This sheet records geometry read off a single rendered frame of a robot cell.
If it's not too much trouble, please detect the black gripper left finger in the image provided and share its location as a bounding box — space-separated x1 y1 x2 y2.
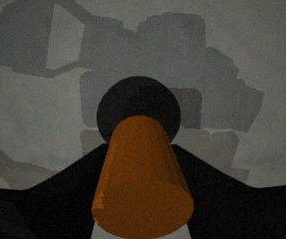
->
0 143 110 239

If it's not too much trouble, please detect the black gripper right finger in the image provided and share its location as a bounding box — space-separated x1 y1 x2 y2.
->
171 143 286 239

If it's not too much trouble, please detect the orange knob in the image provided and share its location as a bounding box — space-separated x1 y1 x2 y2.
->
91 116 194 239

